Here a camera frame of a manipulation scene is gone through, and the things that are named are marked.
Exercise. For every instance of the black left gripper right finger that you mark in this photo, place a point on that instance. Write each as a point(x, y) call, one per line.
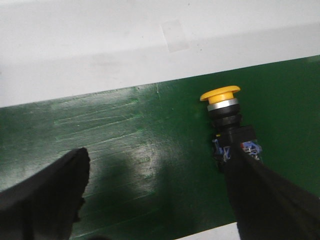
point(267, 206)

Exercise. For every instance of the yellow mushroom push button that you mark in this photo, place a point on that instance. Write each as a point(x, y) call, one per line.
point(224, 111)

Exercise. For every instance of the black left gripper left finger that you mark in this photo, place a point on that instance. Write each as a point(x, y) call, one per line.
point(46, 205)

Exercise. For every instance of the clear tape patch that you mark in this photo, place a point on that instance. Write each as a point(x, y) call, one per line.
point(174, 36)

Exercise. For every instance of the green conveyor belt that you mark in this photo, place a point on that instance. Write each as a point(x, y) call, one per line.
point(152, 174)

